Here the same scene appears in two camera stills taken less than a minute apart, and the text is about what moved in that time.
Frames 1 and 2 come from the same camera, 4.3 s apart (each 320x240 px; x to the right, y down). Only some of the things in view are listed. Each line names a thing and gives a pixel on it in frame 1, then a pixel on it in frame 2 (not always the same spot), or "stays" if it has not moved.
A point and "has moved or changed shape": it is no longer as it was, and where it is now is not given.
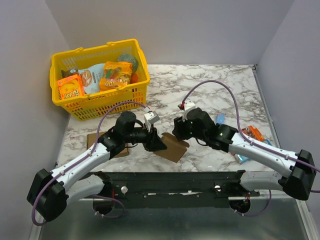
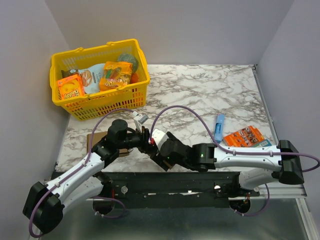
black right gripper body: [178, 128] to [161, 158]
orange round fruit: [134, 78] stays
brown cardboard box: [175, 148] has moved or changed shape
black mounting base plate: [197, 189] stays
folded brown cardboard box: [92, 139] stays
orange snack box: [71, 87] stays
